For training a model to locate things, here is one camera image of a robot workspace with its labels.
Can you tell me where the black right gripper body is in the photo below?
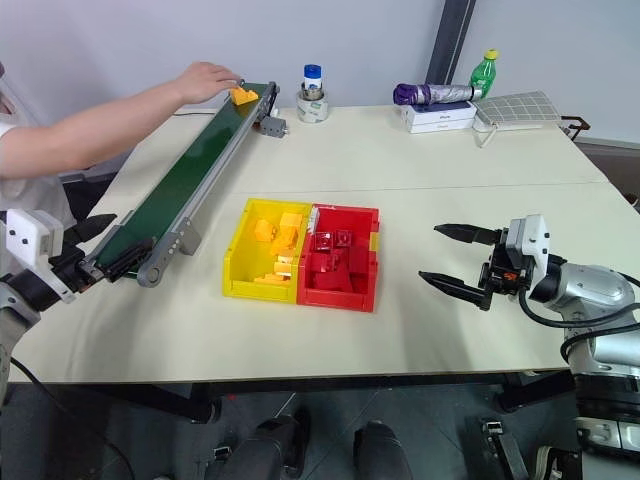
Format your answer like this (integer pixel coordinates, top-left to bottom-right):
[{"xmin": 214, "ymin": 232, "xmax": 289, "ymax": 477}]
[{"xmin": 477, "ymin": 227, "xmax": 531, "ymax": 312}]

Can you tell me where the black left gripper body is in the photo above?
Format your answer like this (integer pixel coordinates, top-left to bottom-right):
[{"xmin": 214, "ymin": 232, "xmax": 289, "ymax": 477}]
[{"xmin": 48, "ymin": 233, "xmax": 109, "ymax": 301}]

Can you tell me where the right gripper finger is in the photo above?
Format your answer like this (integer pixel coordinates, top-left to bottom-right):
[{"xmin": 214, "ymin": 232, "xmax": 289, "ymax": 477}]
[
  {"xmin": 418, "ymin": 271, "xmax": 494, "ymax": 312},
  {"xmin": 433, "ymin": 222, "xmax": 502, "ymax": 247}
]

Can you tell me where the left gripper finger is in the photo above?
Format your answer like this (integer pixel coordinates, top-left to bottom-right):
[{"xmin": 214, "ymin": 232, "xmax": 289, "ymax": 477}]
[
  {"xmin": 101, "ymin": 236, "xmax": 157, "ymax": 284},
  {"xmin": 73, "ymin": 213, "xmax": 118, "ymax": 247}
]

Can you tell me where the green conveyor belt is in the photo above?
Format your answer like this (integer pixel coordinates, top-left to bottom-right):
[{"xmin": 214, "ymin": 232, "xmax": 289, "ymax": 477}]
[{"xmin": 88, "ymin": 79, "xmax": 281, "ymax": 289}]

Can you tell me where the person's bare hand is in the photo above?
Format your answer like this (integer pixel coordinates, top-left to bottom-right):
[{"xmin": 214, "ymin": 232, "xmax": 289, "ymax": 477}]
[{"xmin": 176, "ymin": 60, "xmax": 240, "ymax": 106}]

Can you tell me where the person's white shirt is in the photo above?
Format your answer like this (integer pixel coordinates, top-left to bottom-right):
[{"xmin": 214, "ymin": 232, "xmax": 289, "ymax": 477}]
[{"xmin": 0, "ymin": 62, "xmax": 77, "ymax": 236}]

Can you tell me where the red plastic bin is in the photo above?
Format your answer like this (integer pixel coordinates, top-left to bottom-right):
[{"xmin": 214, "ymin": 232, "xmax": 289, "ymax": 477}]
[{"xmin": 295, "ymin": 201, "xmax": 382, "ymax": 314}]

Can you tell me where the white phone box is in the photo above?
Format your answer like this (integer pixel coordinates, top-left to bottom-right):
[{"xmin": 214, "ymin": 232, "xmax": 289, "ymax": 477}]
[
  {"xmin": 402, "ymin": 99, "xmax": 479, "ymax": 125},
  {"xmin": 407, "ymin": 117, "xmax": 477, "ymax": 135}
]

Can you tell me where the yellow plastic bin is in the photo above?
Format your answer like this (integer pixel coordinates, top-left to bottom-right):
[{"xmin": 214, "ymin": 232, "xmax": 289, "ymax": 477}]
[{"xmin": 221, "ymin": 197, "xmax": 314, "ymax": 305}]

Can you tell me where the gray checked bag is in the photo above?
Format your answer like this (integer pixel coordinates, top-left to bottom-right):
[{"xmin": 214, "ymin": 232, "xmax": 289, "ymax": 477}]
[{"xmin": 471, "ymin": 90, "xmax": 565, "ymax": 149}]

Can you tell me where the purple silver folded umbrella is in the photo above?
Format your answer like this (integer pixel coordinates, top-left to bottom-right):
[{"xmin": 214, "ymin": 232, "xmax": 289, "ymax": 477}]
[{"xmin": 392, "ymin": 82, "xmax": 484, "ymax": 107}]

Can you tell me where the green bottle yellow cap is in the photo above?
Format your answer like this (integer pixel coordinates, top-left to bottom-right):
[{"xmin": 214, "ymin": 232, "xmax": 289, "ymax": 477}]
[{"xmin": 469, "ymin": 48, "xmax": 502, "ymax": 99}]

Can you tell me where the dark rounded shape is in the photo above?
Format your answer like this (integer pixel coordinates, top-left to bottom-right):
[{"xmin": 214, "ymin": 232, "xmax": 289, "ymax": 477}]
[
  {"xmin": 238, "ymin": 405, "xmax": 312, "ymax": 480},
  {"xmin": 352, "ymin": 419, "xmax": 407, "ymax": 480}
]

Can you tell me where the dark metal pillar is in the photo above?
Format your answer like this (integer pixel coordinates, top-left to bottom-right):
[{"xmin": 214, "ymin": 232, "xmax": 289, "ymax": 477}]
[{"xmin": 424, "ymin": 0, "xmax": 477, "ymax": 89}]

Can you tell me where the white tape roll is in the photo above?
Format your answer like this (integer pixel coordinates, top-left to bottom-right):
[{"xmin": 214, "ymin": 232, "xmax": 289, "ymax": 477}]
[{"xmin": 295, "ymin": 91, "xmax": 332, "ymax": 125}]

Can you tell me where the blue capped white bottle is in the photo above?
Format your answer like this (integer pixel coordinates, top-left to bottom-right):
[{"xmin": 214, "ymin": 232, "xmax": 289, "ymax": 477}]
[{"xmin": 301, "ymin": 63, "xmax": 326, "ymax": 101}]

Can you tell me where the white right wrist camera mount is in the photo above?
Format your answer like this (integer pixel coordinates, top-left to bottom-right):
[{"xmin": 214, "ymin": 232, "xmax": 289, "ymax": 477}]
[{"xmin": 504, "ymin": 213, "xmax": 552, "ymax": 292}]

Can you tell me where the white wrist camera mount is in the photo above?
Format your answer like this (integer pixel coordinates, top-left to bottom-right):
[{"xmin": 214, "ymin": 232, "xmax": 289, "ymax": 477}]
[
  {"xmin": 3, "ymin": 208, "xmax": 77, "ymax": 304},
  {"xmin": 504, "ymin": 213, "xmax": 552, "ymax": 292}
]

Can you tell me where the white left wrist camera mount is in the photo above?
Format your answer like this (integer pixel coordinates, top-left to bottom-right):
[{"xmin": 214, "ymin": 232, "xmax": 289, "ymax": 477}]
[{"xmin": 3, "ymin": 208, "xmax": 77, "ymax": 304}]

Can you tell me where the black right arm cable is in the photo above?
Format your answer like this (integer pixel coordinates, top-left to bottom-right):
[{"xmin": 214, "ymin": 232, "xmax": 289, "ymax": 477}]
[{"xmin": 516, "ymin": 287, "xmax": 640, "ymax": 364}]

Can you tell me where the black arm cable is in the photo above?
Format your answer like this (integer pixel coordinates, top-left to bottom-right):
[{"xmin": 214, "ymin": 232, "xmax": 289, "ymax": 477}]
[
  {"xmin": 516, "ymin": 287, "xmax": 640, "ymax": 364},
  {"xmin": 0, "ymin": 356, "xmax": 137, "ymax": 480}
]

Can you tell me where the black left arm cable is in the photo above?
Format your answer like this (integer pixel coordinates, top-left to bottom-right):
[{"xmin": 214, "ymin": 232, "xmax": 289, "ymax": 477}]
[{"xmin": 0, "ymin": 356, "xmax": 137, "ymax": 480}]

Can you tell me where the brown chair frame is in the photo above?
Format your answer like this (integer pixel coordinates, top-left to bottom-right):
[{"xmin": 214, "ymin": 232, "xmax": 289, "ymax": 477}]
[{"xmin": 559, "ymin": 114, "xmax": 592, "ymax": 144}]

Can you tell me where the black table frame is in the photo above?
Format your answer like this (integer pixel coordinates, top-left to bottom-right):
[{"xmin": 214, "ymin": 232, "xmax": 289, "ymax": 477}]
[{"xmin": 9, "ymin": 368, "xmax": 577, "ymax": 426}]

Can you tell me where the black strapped stand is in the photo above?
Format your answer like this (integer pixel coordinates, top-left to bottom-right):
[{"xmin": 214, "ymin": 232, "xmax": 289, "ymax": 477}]
[{"xmin": 464, "ymin": 416, "xmax": 532, "ymax": 480}]

